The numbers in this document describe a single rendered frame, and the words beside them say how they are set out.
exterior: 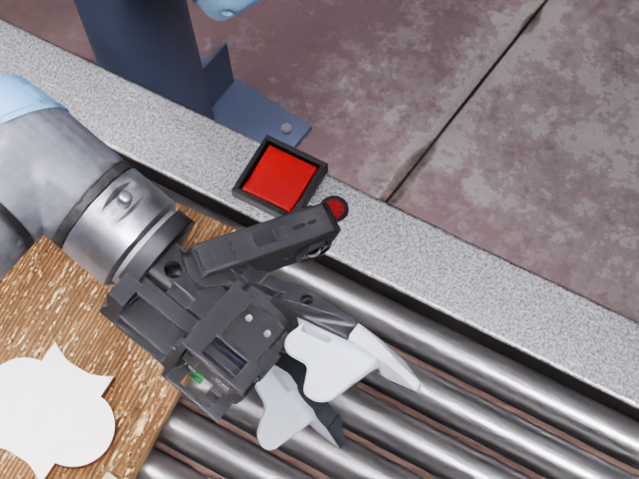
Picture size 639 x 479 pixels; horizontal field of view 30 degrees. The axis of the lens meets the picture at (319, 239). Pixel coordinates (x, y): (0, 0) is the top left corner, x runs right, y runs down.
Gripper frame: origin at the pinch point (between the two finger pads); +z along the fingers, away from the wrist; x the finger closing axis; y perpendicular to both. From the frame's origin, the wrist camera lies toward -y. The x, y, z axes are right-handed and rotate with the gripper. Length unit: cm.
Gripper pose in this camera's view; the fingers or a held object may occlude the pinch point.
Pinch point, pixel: (385, 413)
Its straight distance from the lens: 84.1
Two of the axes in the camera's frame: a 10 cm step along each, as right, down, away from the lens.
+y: -5.6, 6.6, -5.0
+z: 7.7, 6.4, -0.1
